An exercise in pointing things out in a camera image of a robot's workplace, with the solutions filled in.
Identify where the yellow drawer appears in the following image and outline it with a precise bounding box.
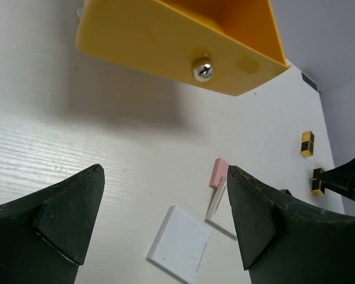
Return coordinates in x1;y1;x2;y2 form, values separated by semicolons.
76;1;289;96

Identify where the right blue table sticker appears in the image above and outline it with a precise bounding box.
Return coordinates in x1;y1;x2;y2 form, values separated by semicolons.
301;73;318;92

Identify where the pink square palette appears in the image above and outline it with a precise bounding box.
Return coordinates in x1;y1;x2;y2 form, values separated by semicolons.
209;158;228;189

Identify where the gold black lipstick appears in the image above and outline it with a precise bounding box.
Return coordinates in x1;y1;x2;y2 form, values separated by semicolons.
311;167;325;196
300;131;315;157

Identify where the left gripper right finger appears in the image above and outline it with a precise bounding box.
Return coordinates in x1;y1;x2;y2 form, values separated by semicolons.
227;166;355;283

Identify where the light blue square palette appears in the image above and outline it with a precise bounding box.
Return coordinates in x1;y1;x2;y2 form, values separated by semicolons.
147;205;211;283

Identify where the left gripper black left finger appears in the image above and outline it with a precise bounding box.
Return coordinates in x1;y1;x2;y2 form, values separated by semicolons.
0;164;105;283

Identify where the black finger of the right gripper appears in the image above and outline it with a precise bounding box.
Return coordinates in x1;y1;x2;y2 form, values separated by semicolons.
319;158;355;202

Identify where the white square palette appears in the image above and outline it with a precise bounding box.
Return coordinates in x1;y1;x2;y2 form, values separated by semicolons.
205;176;227;220

